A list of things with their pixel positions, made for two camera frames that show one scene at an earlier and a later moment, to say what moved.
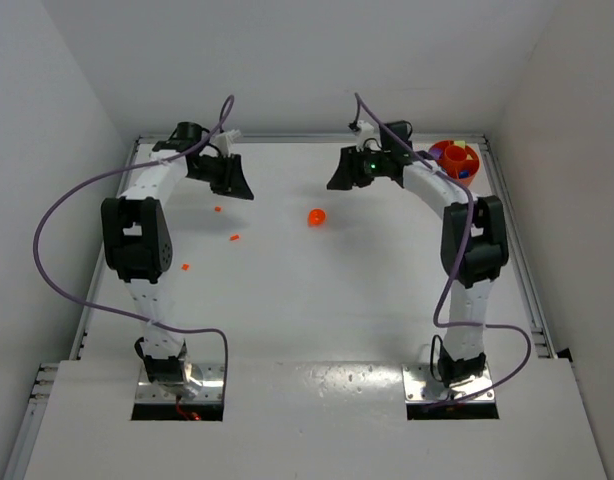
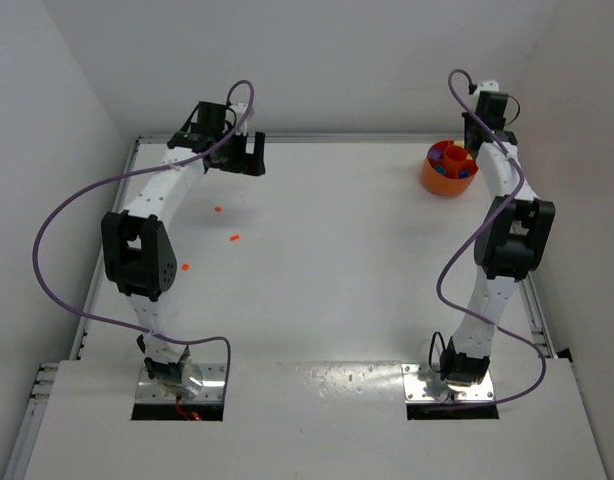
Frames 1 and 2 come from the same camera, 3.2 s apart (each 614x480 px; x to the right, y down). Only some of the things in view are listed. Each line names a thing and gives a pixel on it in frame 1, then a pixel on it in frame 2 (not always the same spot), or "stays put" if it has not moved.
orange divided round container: (460, 163) stays put
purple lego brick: (436, 152) stays put
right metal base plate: (420, 385) stays put
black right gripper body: (357, 169) to (473, 138)
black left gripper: (226, 175) to (248, 154)
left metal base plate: (211, 391) stays put
